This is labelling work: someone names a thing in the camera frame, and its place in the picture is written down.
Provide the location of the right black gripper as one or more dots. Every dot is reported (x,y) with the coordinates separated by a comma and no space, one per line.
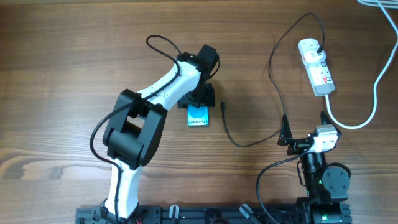
(286,139)

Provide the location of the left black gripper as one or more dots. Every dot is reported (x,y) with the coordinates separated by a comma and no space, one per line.
(208,99)

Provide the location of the blue Galaxy smartphone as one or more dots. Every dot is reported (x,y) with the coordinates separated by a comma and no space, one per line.
(197,116)

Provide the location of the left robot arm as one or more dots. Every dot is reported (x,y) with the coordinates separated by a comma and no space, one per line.
(135,126)

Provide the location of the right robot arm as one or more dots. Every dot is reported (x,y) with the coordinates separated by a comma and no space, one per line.
(327,184)

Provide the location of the white charger plug adapter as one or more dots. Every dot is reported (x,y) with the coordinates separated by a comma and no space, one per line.
(312,57)

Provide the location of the white power strip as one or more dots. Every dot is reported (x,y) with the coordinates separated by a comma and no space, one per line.
(319,75)

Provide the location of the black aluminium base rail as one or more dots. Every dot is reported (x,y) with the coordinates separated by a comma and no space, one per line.
(282,213)

